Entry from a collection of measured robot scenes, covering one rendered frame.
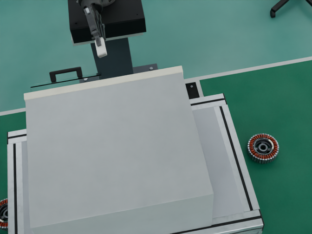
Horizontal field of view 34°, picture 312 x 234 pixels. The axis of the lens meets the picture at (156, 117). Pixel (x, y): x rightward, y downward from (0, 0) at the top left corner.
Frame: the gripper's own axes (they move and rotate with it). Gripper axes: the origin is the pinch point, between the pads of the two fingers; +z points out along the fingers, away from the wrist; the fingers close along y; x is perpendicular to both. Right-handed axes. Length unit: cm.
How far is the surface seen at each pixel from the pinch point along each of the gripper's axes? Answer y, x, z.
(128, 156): -28, -10, 54
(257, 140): 40, -39, 36
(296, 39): 148, -78, -59
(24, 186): -16, 25, 47
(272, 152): 40, -42, 42
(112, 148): -28, -7, 51
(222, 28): 138, -38, -79
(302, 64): 56, -65, 5
